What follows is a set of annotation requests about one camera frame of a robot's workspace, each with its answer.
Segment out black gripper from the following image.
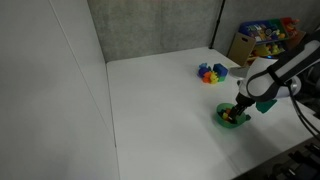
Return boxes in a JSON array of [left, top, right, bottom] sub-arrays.
[[229, 93, 256, 121]]

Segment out large blue toy block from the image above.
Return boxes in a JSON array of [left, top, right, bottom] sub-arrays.
[[213, 63, 230, 78]]

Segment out green plastic bowl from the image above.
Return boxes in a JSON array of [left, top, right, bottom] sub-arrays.
[[215, 102, 248, 129]]

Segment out yellow toy piece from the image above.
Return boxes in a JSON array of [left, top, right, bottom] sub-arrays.
[[209, 73, 220, 85]]

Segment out orange toy piece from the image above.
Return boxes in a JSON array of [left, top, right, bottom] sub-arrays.
[[202, 71, 213, 84]]

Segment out purple toy piece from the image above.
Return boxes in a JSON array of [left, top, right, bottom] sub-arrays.
[[197, 64, 212, 78]]

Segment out brown cardboard box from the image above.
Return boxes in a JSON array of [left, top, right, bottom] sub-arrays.
[[227, 32, 257, 68]]

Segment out cardboard box with toys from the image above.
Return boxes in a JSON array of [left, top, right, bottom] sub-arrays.
[[238, 17, 306, 62]]

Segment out black stand pole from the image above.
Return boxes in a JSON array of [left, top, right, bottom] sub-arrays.
[[209, 0, 228, 50]]

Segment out thick black cable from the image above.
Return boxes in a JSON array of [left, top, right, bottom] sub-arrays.
[[288, 76, 320, 141]]

